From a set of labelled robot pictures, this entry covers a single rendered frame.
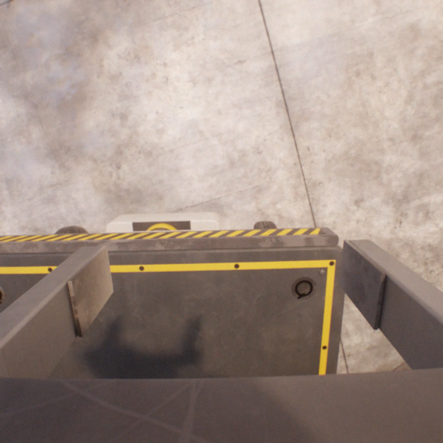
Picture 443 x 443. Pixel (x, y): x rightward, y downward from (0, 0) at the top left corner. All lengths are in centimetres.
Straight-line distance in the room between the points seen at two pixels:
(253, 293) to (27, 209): 67
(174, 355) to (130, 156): 49
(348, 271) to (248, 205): 67
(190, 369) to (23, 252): 36
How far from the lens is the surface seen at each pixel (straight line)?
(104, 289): 17
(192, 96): 81
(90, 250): 16
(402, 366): 121
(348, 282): 17
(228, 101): 81
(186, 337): 60
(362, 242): 17
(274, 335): 60
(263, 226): 73
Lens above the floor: 80
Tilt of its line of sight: 75 degrees down
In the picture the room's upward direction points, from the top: 180 degrees counter-clockwise
